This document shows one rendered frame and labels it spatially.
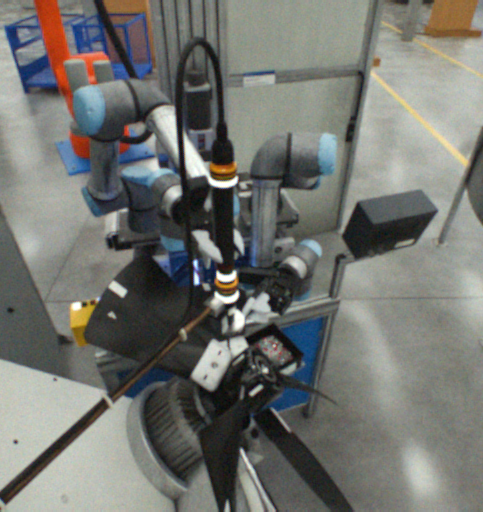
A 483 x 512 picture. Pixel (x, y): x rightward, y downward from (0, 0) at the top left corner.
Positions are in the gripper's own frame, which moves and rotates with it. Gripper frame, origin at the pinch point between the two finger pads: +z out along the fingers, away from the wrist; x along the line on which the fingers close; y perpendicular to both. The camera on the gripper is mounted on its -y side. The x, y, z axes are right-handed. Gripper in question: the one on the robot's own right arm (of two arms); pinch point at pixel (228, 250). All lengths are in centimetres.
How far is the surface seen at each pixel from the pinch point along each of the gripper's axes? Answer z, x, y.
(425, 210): -18, -82, 26
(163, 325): -2.0, 13.4, 14.3
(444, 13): -725, -1011, 91
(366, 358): -41, -110, 149
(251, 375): 10.4, 1.1, 23.6
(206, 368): 4.4, 8.0, 23.8
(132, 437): 5.1, 25.4, 33.9
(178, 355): 2.1, 12.6, 19.2
